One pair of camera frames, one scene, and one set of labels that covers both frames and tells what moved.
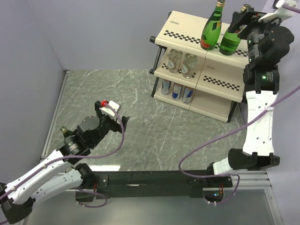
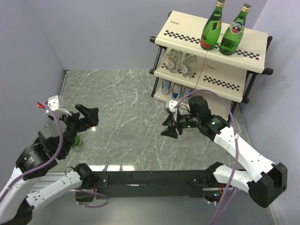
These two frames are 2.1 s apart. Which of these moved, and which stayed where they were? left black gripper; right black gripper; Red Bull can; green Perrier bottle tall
Moved: left black gripper; right black gripper
Stayed: Red Bull can; green Perrier bottle tall
